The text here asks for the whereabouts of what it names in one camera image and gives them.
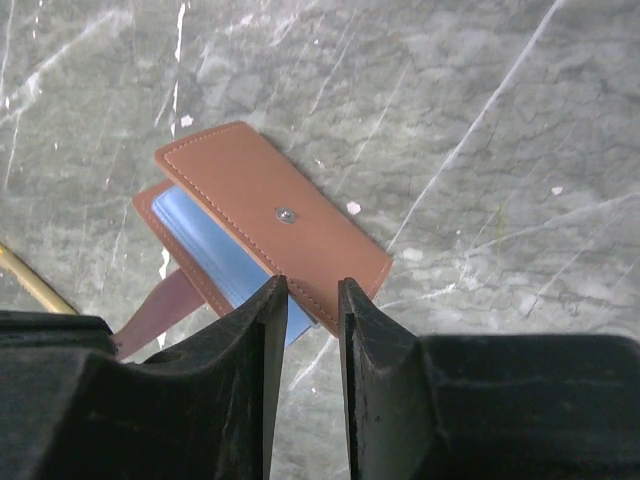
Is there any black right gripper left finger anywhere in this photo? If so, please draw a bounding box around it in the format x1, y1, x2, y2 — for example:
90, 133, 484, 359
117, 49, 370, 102
1, 276, 288, 479

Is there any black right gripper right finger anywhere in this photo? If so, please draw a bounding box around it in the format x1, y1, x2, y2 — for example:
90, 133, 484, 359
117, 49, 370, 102
338, 278, 639, 479

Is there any brown leather card holder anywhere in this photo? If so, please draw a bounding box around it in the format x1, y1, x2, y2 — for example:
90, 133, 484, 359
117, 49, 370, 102
114, 121, 392, 358

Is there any gold pencil stick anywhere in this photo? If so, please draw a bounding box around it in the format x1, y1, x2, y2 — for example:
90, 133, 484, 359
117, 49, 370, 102
1, 244, 78, 315

